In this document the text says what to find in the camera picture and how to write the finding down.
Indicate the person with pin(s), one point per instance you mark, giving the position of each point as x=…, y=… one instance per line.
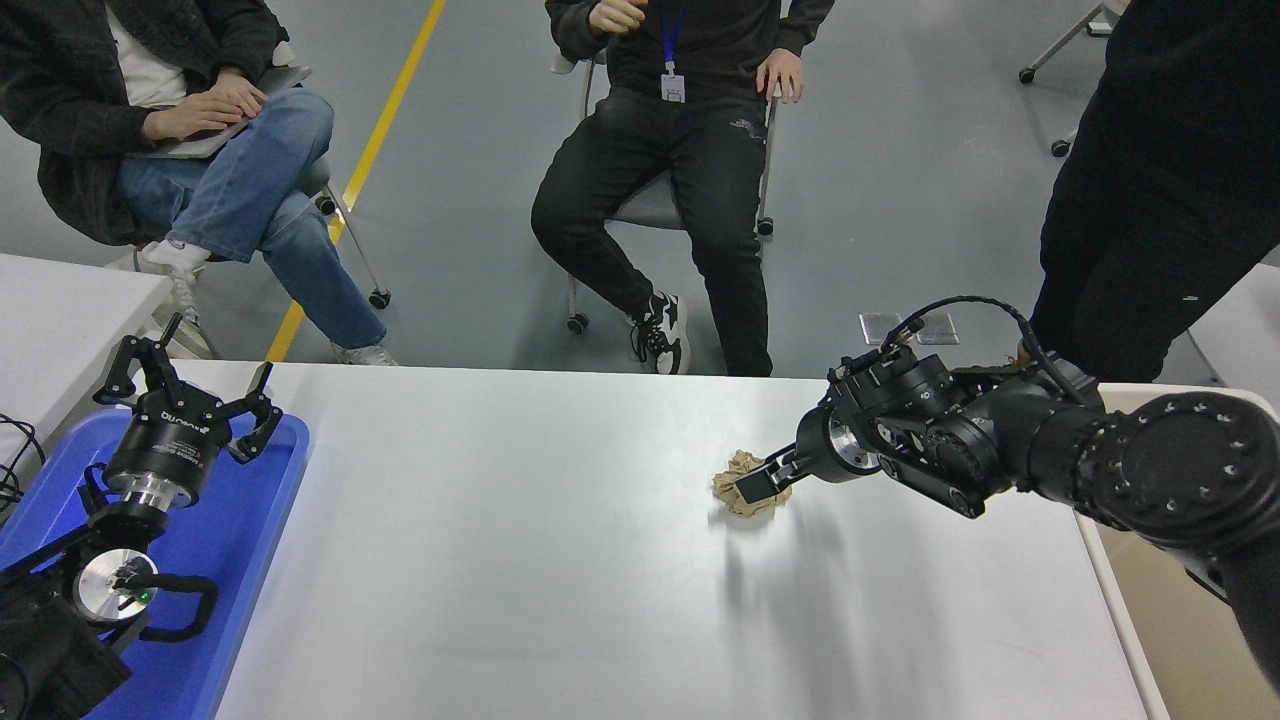
x=230, y=190
x=720, y=170
x=1170, y=180

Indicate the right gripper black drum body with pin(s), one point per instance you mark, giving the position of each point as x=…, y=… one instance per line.
x=815, y=450

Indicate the tan paper ball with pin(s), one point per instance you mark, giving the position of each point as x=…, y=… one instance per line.
x=728, y=475

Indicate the large pale plastic bin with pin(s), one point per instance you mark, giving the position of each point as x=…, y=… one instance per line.
x=1170, y=640

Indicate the grey chair with casters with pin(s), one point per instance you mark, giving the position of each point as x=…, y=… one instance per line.
x=316, y=178

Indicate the grey chair white armrests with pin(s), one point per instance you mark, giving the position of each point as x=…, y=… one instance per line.
x=655, y=212

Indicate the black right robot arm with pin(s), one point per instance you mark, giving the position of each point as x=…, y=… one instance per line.
x=1180, y=470

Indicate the person's left hand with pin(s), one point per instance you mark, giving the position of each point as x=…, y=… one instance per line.
x=238, y=92
x=782, y=75

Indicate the blue plastic tray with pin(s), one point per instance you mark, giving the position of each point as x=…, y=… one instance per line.
x=240, y=540

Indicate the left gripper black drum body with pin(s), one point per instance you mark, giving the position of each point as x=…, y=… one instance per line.
x=165, y=440

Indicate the white-framed wheeled chair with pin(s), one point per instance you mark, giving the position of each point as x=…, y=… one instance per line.
x=1065, y=40

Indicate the person's right hand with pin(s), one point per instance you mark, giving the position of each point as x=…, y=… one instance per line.
x=615, y=15
x=190, y=118

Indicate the metal floor outlet plate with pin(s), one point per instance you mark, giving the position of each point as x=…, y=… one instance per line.
x=940, y=328
x=878, y=328

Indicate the grey laptop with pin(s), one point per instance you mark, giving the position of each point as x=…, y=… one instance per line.
x=285, y=82

